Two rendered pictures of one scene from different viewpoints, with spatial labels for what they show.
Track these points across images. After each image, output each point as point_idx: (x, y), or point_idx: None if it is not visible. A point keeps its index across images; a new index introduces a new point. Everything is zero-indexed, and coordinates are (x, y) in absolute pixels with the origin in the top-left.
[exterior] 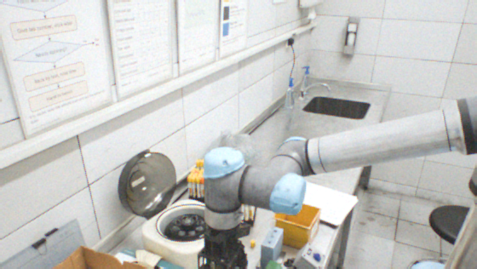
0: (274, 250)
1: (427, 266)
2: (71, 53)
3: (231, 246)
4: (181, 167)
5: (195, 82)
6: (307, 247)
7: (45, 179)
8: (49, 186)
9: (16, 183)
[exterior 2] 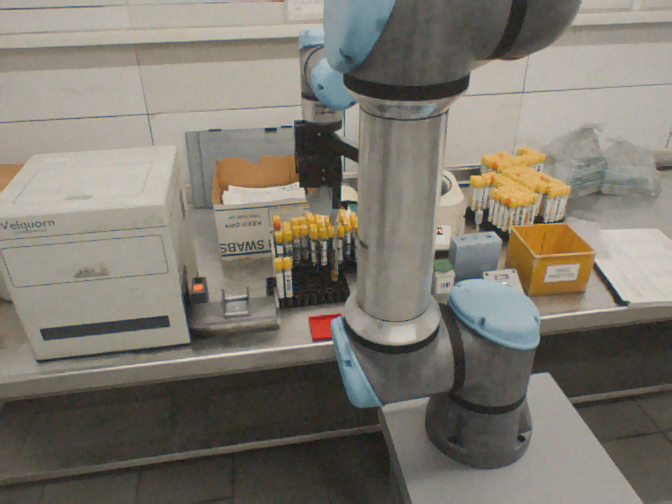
0: (462, 253)
1: (502, 287)
2: None
3: (325, 156)
4: (498, 148)
5: (566, 33)
6: (504, 271)
7: (297, 72)
8: (299, 82)
9: (268, 63)
